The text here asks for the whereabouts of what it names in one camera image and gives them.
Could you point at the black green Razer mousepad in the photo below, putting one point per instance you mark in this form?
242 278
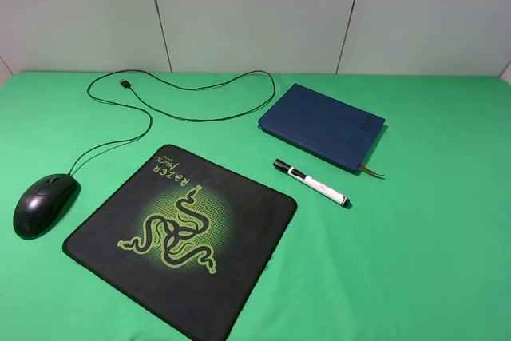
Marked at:
186 239

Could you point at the green tablecloth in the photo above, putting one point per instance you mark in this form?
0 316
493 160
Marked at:
420 254

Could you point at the black computer mouse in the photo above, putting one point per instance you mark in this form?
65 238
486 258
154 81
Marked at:
43 204

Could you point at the white black marker pen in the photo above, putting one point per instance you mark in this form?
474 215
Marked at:
312 183

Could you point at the dark blue notebook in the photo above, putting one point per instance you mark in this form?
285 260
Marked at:
331 130

